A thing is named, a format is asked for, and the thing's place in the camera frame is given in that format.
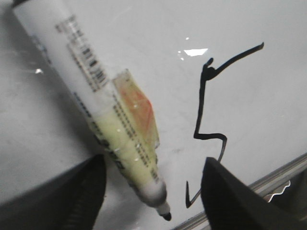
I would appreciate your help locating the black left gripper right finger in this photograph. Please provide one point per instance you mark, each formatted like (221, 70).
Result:
(231, 205)

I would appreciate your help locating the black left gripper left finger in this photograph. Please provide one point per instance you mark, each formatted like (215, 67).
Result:
(70, 201)

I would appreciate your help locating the white whiteboard marker pen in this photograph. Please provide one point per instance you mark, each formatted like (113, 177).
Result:
(116, 110)

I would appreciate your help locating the white whiteboard with aluminium frame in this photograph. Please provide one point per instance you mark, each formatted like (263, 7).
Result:
(259, 102)

